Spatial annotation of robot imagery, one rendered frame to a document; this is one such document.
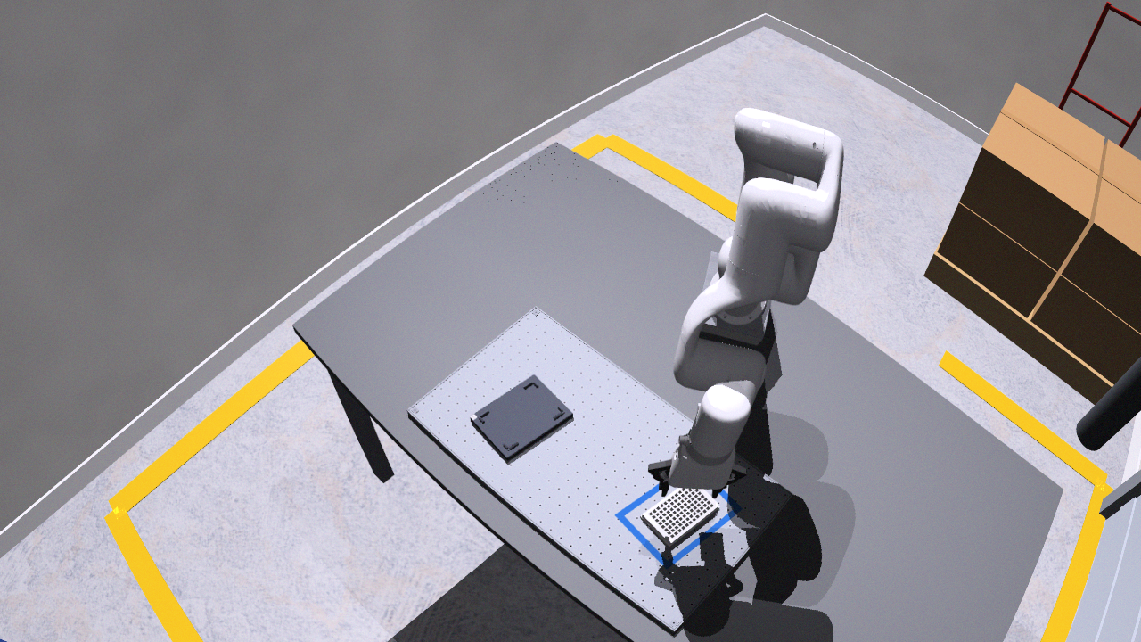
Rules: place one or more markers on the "blue tape outline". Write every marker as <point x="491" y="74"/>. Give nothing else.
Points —
<point x="686" y="550"/>

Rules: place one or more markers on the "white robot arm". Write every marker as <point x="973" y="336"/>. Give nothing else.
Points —
<point x="771" y="216"/>

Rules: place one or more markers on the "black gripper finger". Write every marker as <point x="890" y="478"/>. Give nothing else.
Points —
<point x="660" y="472"/>
<point x="738" y="472"/>

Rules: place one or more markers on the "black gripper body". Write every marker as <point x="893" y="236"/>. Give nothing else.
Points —
<point x="685" y="473"/>

